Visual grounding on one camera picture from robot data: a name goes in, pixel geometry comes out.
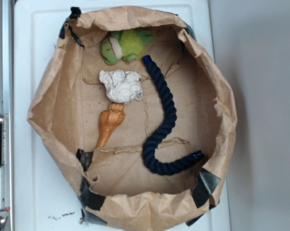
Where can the green plush toy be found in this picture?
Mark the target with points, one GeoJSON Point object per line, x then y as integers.
{"type": "Point", "coordinates": [127, 45]}

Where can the brown paper bag bin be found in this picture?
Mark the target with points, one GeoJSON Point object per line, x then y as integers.
{"type": "Point", "coordinates": [112, 182]}

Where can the aluminium rail frame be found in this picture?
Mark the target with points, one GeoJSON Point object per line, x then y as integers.
{"type": "Point", "coordinates": [6, 49]}

